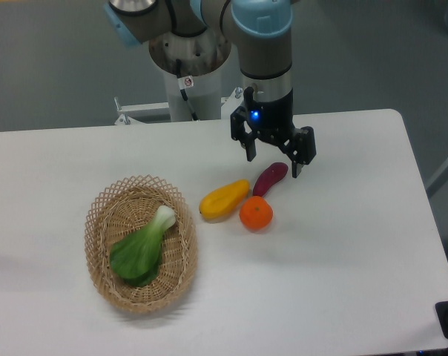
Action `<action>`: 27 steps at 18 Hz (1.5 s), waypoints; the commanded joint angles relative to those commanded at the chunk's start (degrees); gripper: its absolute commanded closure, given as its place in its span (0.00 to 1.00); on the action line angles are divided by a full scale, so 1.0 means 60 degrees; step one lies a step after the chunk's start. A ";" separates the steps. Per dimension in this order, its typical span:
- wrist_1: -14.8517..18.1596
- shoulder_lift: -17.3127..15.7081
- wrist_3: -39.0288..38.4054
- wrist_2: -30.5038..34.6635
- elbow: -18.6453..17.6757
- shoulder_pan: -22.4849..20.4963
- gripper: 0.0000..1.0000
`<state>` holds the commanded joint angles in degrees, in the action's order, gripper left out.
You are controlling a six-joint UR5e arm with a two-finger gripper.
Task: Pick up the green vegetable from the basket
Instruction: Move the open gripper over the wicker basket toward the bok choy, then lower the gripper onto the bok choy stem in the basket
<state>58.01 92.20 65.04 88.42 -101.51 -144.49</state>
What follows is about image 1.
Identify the yellow mango fruit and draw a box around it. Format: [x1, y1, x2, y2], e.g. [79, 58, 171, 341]
[199, 179, 250, 220]

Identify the white metal frame bracket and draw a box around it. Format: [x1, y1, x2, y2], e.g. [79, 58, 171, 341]
[113, 87, 243, 125]

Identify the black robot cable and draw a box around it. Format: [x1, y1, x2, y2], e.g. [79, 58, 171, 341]
[174, 58, 200, 122]

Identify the green bok choy vegetable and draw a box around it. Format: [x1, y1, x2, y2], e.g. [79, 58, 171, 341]
[109, 205, 176, 287]

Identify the purple sweet potato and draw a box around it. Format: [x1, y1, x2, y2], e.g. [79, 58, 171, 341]
[252, 162, 289, 197]

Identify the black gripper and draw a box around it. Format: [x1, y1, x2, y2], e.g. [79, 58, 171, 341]
[230, 87, 317, 178]

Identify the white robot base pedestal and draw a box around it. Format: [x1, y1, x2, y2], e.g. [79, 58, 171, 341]
[148, 29, 231, 122]

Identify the woven wicker basket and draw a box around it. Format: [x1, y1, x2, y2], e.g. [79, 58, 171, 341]
[85, 175, 198, 314]

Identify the orange tangerine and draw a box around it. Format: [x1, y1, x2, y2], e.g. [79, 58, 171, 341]
[239, 196, 274, 231]

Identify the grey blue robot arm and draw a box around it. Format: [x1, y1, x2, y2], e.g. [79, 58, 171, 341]
[104, 1, 316, 177]

